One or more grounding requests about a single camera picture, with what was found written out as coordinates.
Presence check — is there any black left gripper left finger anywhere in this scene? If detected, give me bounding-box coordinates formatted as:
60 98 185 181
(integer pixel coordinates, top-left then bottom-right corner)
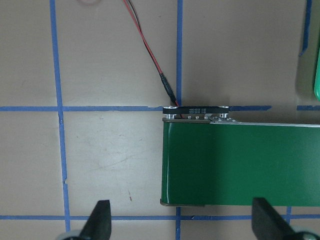
58 199 112 240

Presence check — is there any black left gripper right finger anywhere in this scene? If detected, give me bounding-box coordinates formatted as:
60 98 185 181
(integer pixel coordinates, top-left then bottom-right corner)
251 197 320 240

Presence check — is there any green conveyor belt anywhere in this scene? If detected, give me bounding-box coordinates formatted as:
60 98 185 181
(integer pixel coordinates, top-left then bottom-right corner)
160 106 320 207

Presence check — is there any green plastic tray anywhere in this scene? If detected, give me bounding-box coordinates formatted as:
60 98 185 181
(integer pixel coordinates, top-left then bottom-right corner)
313 35 320 101

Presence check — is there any red black power cable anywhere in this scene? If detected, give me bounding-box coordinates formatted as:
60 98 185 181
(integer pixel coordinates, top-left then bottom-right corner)
122 0 181 107

